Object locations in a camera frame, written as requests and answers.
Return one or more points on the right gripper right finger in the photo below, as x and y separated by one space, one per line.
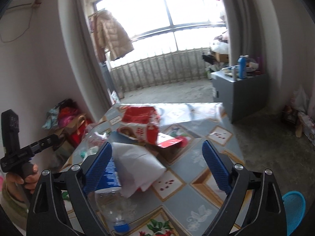
253 203

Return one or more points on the beige hanging jacket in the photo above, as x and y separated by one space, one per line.
110 35

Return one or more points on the white air conditioner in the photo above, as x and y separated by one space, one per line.
20 4

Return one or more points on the trash pile by wall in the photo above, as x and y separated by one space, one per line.
299 114

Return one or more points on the grey curtain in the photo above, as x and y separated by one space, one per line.
82 58

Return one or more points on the balcony railing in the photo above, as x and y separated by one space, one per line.
161 69

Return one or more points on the clear plastic bottle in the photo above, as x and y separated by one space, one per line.
118 210

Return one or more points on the blue plastic basket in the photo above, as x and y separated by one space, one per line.
295 206

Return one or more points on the pile of bags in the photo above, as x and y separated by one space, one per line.
66 119

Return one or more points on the grey cabinet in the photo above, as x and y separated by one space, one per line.
242 97

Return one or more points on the blue bottle on cabinet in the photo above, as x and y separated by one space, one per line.
242 66

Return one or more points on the white paper tissue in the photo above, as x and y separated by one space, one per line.
137 168

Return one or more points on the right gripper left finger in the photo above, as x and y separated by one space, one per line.
47 214

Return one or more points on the patterned tablecloth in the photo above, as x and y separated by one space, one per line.
185 200

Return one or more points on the red white snack bag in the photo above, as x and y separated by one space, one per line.
142 124

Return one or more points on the left hand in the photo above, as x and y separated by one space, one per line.
30 182

